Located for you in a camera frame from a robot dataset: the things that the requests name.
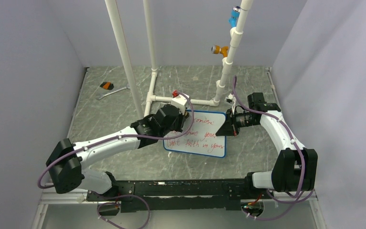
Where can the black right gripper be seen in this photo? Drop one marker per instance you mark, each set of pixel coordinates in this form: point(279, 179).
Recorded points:
point(229, 127)

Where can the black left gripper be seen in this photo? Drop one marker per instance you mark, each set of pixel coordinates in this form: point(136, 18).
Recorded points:
point(182, 119)

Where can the blue framed whiteboard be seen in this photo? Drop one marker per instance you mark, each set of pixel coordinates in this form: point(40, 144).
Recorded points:
point(201, 139)

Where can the yellow black eraser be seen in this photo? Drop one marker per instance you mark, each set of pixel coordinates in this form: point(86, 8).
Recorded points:
point(186, 115)

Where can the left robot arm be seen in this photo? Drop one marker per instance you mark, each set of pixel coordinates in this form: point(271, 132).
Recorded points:
point(68, 165)

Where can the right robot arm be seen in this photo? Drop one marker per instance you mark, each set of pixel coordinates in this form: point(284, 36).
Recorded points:
point(295, 167)

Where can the silver wrench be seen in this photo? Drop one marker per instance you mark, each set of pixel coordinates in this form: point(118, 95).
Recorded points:
point(103, 95)

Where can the orange nozzle fitting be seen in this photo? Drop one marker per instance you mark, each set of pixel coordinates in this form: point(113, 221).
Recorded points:
point(220, 50)

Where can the orange black small tool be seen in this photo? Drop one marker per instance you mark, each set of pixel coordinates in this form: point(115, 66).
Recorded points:
point(107, 85)

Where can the blue nozzle fitting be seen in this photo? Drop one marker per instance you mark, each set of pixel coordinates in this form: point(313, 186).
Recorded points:
point(234, 16)

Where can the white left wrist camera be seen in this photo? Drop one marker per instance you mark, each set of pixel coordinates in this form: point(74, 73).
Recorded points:
point(179, 101)

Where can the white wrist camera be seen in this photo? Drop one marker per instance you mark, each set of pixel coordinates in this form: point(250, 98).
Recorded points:
point(179, 101)
point(231, 99)

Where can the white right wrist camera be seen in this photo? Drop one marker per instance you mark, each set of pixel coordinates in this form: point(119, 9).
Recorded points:
point(231, 99)

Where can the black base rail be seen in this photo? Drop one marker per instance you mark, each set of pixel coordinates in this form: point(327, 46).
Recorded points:
point(228, 194)

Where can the white pvc pipe frame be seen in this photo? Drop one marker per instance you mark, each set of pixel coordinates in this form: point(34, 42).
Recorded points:
point(236, 33)

